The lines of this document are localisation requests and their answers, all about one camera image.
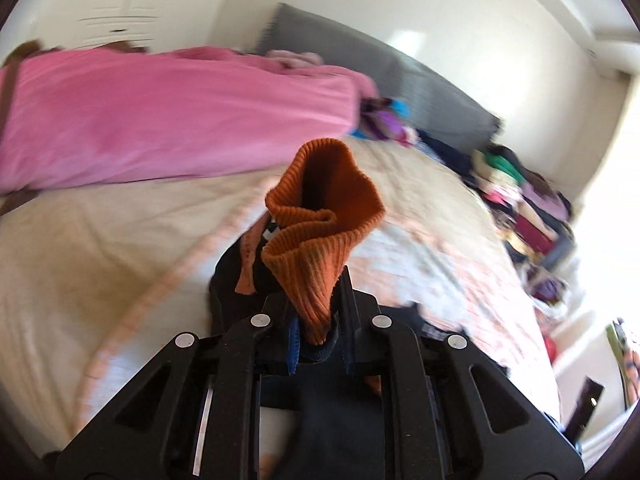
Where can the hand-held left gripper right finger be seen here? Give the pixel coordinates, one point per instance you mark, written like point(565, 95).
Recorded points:
point(348, 345)

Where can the white bag of clothes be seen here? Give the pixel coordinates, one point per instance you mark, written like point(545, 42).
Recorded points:
point(550, 291)

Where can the black garment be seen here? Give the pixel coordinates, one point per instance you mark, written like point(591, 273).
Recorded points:
point(230, 285)

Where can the beige bedsheet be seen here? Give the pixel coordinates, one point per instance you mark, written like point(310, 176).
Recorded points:
point(75, 245)

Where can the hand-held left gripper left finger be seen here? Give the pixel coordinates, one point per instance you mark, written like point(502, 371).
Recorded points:
point(293, 345)

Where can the orange white floral blanket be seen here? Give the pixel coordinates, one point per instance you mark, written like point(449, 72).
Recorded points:
point(450, 270)

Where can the colourful clothes heap by pillow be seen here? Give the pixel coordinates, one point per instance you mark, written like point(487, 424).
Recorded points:
point(385, 121)

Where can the grey headboard cushion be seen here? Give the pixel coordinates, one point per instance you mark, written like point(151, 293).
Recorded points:
point(400, 85)

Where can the white wardrobe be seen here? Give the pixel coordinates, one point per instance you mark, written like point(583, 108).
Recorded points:
point(125, 10)

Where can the small red object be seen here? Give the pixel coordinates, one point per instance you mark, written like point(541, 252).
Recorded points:
point(550, 347)

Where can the pile of colourful clothes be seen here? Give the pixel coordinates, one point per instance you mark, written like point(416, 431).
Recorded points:
point(530, 210)

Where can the orange ribbed knit cloth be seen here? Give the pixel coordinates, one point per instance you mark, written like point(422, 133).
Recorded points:
point(320, 220)

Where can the pink duvet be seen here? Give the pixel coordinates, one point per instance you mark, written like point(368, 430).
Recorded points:
point(165, 115)

